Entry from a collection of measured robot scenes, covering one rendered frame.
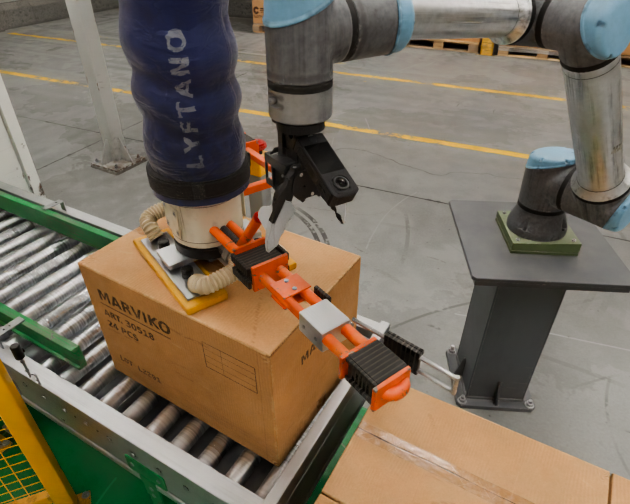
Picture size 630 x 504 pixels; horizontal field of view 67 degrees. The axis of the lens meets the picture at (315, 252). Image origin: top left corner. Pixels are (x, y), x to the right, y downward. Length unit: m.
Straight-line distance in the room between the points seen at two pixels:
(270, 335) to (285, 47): 0.58
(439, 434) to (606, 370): 1.31
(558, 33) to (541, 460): 1.00
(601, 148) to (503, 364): 0.98
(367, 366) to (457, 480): 0.63
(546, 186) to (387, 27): 1.03
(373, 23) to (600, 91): 0.68
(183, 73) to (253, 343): 0.53
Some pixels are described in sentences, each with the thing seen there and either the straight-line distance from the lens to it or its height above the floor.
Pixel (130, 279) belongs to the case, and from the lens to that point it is 1.22.
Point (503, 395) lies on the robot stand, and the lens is 2.19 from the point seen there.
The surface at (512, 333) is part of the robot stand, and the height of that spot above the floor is 0.40.
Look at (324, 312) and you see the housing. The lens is 0.84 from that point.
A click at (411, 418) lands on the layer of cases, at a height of 0.54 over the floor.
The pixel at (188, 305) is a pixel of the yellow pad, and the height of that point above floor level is 0.97.
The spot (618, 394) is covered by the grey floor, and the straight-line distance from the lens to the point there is 2.47.
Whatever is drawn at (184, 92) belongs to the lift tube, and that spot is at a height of 1.39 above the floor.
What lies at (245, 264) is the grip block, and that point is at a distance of 0.94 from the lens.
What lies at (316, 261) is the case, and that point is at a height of 0.95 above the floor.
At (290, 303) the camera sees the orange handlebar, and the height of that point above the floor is 1.09.
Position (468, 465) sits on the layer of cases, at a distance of 1.35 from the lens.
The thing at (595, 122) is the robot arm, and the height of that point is 1.27.
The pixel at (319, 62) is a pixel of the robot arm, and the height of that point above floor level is 1.51.
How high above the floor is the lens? 1.66
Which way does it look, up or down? 35 degrees down
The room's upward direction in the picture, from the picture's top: straight up
